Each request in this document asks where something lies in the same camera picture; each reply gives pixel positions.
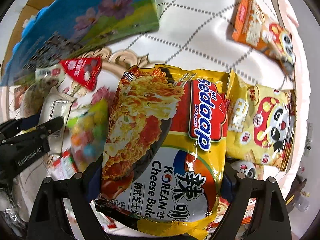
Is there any red triangular snack packet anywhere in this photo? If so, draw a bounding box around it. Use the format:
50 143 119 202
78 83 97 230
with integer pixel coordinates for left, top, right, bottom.
60 57 102 91

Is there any yellow Sedaap noodle packet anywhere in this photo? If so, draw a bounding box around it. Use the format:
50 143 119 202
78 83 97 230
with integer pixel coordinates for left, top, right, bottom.
96 64 228 239

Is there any colourful gumball candy bag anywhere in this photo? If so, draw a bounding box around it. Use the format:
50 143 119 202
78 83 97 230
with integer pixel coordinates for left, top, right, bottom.
67 99 108 172

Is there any blue milk cardboard box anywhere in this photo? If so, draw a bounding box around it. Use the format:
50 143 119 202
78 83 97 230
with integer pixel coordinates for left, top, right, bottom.
1 0 159 86

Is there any pale green candy wrapper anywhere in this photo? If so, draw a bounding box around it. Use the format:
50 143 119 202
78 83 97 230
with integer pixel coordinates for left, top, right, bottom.
35 63 65 87

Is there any white patterned quilted mat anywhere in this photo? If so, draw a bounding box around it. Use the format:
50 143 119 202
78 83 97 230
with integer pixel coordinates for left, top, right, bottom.
103 0 311 239

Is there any red panda snack packet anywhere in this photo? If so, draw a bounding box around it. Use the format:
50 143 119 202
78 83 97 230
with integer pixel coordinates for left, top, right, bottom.
209 158 264 229

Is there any orange panda snack packet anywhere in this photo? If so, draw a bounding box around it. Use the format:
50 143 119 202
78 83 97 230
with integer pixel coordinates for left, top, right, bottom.
232 0 296 79

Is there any clear yellow-edged pastry packet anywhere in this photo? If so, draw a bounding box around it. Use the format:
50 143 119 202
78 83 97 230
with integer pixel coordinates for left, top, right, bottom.
39 87 75 157

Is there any yellow panda snack packet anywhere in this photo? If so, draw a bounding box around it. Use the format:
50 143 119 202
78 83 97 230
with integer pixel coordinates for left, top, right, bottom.
226 71 296 171

